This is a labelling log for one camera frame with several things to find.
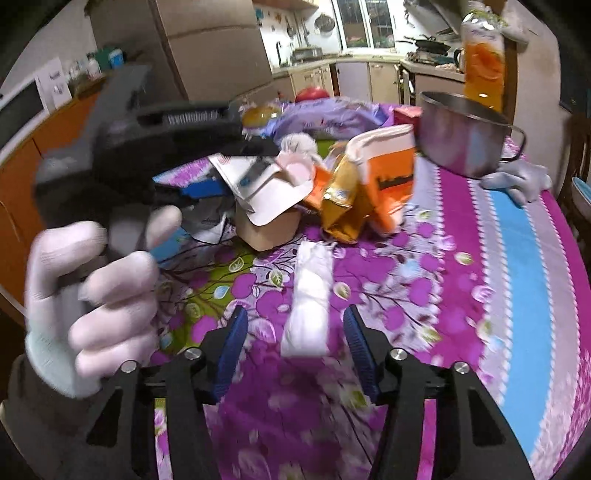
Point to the left white gloved hand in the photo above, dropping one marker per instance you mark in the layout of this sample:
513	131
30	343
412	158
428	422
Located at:
72	357

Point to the white microwave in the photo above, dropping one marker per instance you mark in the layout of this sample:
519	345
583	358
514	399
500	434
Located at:
22	111

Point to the grey refrigerator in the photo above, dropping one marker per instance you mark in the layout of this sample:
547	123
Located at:
196	50

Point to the purple plastic package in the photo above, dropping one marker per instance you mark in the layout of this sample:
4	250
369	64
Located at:
338	118

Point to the white tissue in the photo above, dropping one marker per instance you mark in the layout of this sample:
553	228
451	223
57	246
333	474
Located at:
306	332

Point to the wooden chair by window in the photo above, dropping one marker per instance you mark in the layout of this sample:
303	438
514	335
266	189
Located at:
574	195

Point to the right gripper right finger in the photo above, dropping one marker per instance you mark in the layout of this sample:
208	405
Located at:
473	438

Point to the gold yellow box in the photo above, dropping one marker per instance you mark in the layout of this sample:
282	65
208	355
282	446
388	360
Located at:
345	207

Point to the red apple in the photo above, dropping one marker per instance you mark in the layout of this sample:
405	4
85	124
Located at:
311	93

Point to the grey glove on table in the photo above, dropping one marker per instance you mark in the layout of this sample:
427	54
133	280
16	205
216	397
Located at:
521	180

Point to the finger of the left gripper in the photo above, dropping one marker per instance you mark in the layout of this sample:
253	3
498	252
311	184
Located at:
191	194

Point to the pink white paper box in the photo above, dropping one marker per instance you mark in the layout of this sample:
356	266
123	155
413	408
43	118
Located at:
267	191

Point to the white crumpled cloth ball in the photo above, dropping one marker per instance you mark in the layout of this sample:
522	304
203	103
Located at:
301	143

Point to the orange juice bottle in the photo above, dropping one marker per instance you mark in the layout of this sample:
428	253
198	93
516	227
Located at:
484	56

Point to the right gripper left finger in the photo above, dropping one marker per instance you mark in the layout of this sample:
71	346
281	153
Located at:
117	440

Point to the orange white carton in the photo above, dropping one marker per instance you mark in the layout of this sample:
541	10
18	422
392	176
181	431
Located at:
385	160

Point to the small red box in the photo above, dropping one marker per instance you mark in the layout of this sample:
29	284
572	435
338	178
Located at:
408	114

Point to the steel pot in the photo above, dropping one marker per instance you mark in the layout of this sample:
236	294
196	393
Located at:
463	136

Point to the bread in clear bag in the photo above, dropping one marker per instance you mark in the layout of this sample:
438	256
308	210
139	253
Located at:
256	117

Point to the floral purple tablecloth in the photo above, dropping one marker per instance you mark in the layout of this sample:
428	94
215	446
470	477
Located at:
470	276

